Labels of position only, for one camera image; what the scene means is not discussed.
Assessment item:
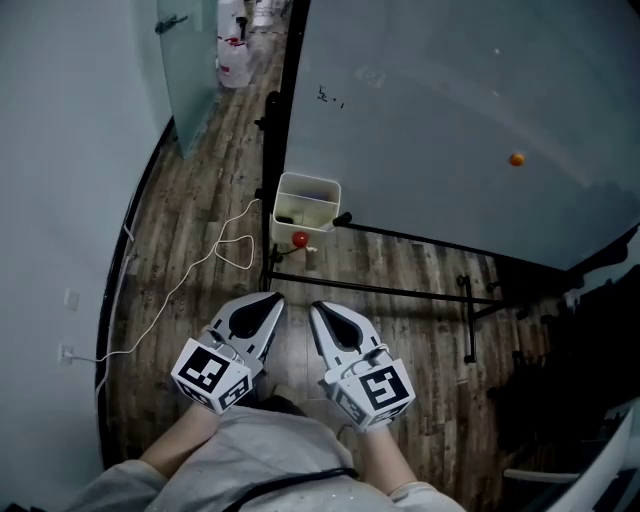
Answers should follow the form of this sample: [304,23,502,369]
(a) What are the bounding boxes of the large whiteboard on stand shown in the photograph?
[253,0,586,365]

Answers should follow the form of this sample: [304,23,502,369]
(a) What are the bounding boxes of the frosted glass door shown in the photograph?
[155,0,221,160]

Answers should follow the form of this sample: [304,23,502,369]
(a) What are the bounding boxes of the white plastic storage box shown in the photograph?
[269,171,343,246]

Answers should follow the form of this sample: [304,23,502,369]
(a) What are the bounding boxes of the long white cable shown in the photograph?
[72,198,264,396]

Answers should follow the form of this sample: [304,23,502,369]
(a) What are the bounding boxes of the person's grey shirt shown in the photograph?
[64,404,469,512]

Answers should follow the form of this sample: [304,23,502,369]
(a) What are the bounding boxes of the metal door handle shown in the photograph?
[154,14,190,35]

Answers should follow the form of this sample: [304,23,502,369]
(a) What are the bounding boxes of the person's right forearm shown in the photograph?
[357,427,421,494]

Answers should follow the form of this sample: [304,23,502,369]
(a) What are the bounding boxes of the black office chair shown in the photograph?
[487,224,640,451]

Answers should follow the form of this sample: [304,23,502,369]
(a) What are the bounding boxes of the person's black trousers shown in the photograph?
[244,382,309,416]

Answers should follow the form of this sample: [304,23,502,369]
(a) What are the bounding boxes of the clear plastic water jug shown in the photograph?
[216,37,254,90]

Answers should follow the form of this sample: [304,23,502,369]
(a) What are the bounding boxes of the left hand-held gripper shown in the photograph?
[170,292,285,416]

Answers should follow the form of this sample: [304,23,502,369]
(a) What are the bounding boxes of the thick black cord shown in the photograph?
[234,466,360,512]

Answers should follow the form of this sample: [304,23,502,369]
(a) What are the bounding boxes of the white desk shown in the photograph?
[544,404,640,512]

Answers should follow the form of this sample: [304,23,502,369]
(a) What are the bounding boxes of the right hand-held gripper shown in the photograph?
[308,302,417,434]

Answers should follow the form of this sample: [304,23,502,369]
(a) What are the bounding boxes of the person's left forearm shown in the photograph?
[139,402,221,476]

